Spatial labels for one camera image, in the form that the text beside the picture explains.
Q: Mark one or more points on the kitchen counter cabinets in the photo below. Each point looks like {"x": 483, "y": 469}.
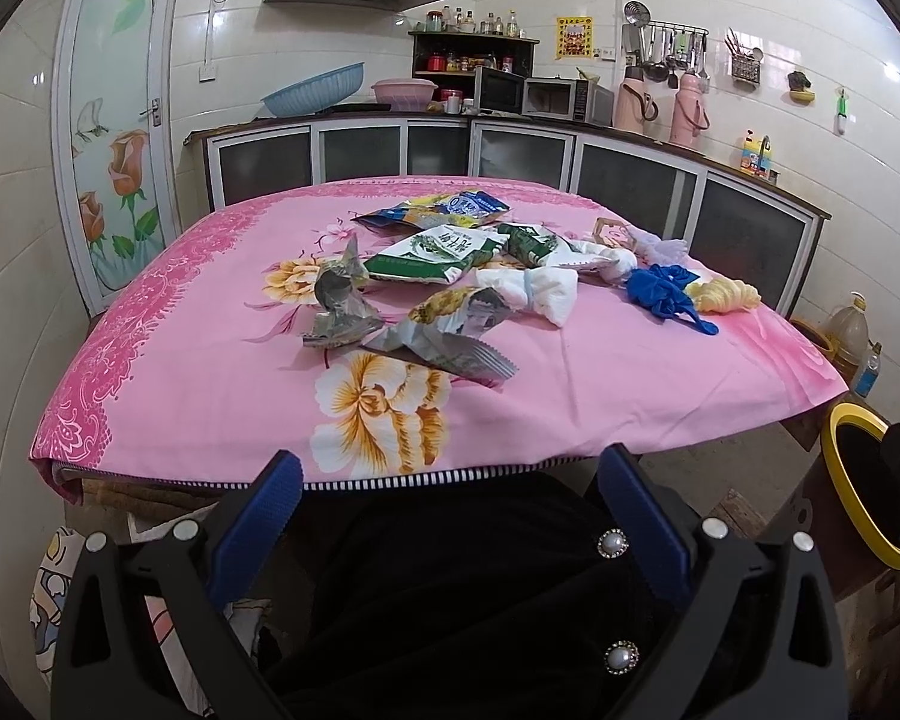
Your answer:
{"x": 744, "y": 227}

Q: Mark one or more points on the lilac foam fruit net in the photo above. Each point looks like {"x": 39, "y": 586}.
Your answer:
{"x": 652, "y": 250}

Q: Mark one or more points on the yellow blue candy bag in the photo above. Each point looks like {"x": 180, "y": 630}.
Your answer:
{"x": 467, "y": 208}

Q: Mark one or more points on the wall chopstick holder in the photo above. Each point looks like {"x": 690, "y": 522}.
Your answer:
{"x": 745, "y": 64}

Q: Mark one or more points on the black microwave oven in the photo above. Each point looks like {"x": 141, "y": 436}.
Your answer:
{"x": 498, "y": 91}

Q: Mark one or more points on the pink thermos left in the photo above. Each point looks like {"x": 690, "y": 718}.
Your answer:
{"x": 635, "y": 109}

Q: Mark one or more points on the brown plastic bucket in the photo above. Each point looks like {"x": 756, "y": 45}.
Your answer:
{"x": 815, "y": 336}

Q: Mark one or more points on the black spice shelf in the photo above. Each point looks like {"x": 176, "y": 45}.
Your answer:
{"x": 450, "y": 59}

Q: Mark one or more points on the blue rubber glove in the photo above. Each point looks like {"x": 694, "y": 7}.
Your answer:
{"x": 660, "y": 289}

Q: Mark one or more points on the yellow wall poster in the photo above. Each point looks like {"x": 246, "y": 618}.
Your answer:
{"x": 574, "y": 37}

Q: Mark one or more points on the white tissue wad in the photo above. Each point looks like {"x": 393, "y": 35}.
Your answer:
{"x": 546, "y": 292}
{"x": 611, "y": 264}

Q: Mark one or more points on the green white milk pouch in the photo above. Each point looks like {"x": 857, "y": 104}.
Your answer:
{"x": 439, "y": 255}

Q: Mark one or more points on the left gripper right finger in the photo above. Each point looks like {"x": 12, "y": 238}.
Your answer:
{"x": 755, "y": 630}

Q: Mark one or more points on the flower painted glass door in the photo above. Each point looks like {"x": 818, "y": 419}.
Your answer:
{"x": 111, "y": 145}

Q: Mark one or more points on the pink floral tablecloth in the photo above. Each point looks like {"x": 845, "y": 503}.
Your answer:
{"x": 199, "y": 372}

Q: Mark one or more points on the pink plastic basin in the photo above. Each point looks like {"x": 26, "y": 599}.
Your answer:
{"x": 405, "y": 94}

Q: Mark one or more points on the red white cardboard box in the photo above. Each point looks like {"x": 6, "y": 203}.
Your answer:
{"x": 613, "y": 233}

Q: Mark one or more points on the silver microwave oven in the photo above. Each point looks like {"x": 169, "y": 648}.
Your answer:
{"x": 582, "y": 101}

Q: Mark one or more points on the cooking oil jug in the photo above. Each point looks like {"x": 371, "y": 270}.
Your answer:
{"x": 848, "y": 332}

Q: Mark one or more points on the silver yellow snack wrapper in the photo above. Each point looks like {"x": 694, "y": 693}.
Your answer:
{"x": 445, "y": 331}

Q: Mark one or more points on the blue plastic basin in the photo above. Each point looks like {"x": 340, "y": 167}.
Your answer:
{"x": 319, "y": 92}

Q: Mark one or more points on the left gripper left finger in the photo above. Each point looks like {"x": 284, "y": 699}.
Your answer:
{"x": 108, "y": 662}

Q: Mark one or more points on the small blue water bottle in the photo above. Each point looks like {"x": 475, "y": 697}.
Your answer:
{"x": 869, "y": 371}

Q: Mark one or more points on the yellow rimmed trash bin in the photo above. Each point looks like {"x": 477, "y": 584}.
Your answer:
{"x": 852, "y": 442}

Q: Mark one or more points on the yellow cabbage leaf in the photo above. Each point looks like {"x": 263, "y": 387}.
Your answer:
{"x": 721, "y": 295}

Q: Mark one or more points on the pink thermos right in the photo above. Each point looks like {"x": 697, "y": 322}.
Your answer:
{"x": 690, "y": 118}

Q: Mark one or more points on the pink thermos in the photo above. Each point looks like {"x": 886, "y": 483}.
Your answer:
{"x": 690, "y": 118}
{"x": 635, "y": 109}

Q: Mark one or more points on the yellow dish soap bottle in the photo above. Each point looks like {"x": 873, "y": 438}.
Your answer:
{"x": 756, "y": 155}

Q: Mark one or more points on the hanging utensil rack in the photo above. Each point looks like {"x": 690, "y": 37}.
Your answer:
{"x": 659, "y": 51}

